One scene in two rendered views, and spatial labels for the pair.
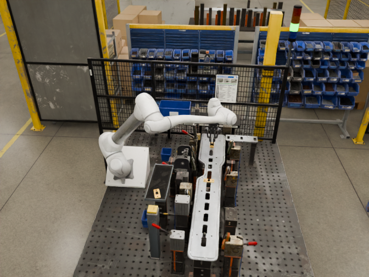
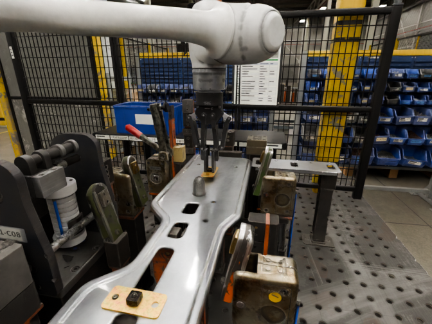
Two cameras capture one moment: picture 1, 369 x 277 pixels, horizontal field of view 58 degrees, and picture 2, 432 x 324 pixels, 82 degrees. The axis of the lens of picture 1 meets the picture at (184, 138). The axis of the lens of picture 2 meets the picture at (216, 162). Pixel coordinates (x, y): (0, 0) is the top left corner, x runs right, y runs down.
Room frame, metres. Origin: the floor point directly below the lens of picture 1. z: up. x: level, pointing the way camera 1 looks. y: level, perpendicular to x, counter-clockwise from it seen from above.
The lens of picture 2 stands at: (1.70, -0.32, 1.30)
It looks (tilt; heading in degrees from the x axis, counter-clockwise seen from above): 20 degrees down; 5
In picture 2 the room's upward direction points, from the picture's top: straight up
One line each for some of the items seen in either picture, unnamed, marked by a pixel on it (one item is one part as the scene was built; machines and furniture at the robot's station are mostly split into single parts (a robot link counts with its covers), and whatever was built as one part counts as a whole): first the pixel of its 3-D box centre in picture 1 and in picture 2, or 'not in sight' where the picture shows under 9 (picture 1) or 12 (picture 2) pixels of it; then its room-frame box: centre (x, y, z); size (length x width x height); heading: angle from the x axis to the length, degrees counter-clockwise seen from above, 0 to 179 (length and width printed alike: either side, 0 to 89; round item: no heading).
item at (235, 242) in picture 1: (231, 258); not in sight; (1.35, -0.30, 0.88); 0.15 x 0.11 x 0.36; 83
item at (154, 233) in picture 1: (154, 233); not in sight; (1.50, 0.20, 0.92); 0.08 x 0.08 x 0.44; 83
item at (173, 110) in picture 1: (174, 110); (152, 117); (2.89, 0.09, 1.10); 0.30 x 0.17 x 0.13; 84
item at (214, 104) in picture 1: (214, 107); (211, 35); (2.40, -0.25, 1.39); 0.13 x 0.11 x 0.16; 38
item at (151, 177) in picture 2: (193, 155); (162, 205); (2.43, -0.08, 0.88); 0.07 x 0.06 x 0.35; 83
